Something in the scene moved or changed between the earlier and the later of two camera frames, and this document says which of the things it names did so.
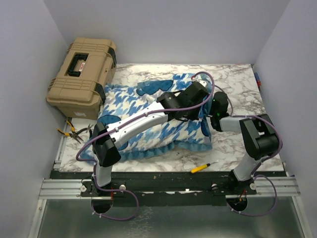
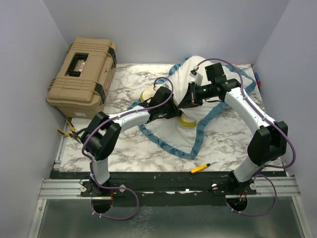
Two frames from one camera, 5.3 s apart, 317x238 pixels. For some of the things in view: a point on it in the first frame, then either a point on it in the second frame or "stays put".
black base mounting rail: [196, 189] stays put
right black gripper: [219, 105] to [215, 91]
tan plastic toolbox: [79, 89] stays put
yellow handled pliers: [72, 134] stays put
